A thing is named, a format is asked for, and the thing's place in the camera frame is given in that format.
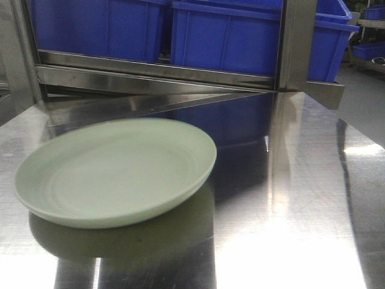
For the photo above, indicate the blue plastic bin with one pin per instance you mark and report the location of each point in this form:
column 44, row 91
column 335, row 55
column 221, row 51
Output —
column 224, row 36
column 130, row 30

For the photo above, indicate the left blue plastic bin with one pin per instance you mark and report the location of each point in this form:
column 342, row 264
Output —
column 130, row 30

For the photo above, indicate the green round plate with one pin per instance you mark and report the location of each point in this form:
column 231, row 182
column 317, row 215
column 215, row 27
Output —
column 115, row 173

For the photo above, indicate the stainless steel shelf rack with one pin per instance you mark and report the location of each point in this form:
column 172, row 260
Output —
column 50, row 78

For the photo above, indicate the small background blue bin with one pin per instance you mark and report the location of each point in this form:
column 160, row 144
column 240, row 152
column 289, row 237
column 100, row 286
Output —
column 374, row 13

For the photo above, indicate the right blue plastic bin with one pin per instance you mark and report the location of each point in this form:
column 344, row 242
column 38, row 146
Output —
column 224, row 36

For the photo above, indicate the background blue tray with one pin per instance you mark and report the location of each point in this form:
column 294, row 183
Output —
column 369, row 51

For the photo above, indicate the far right blue bin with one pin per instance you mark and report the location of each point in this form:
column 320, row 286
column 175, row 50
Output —
column 331, row 35

